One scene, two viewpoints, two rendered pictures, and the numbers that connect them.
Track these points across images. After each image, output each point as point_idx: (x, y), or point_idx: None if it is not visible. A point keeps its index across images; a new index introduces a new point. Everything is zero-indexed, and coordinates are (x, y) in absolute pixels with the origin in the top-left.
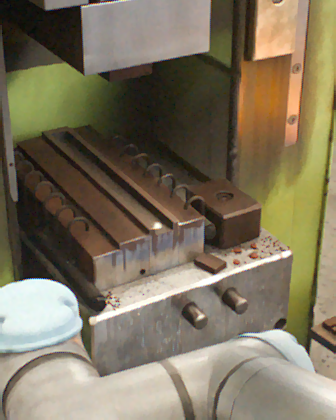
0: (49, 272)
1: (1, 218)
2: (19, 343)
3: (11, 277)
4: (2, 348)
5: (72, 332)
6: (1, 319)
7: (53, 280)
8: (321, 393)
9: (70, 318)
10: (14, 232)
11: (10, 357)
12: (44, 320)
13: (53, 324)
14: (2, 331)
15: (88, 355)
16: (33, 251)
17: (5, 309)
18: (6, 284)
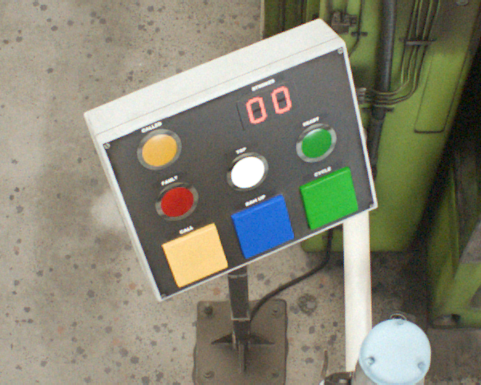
0: None
1: (469, 18)
2: (377, 379)
3: (462, 57)
4: (366, 374)
5: (415, 382)
6: (373, 358)
7: None
8: None
9: (417, 377)
10: (478, 30)
11: (369, 379)
12: (398, 376)
13: (402, 381)
14: (369, 369)
15: None
16: None
17: (378, 351)
18: (455, 60)
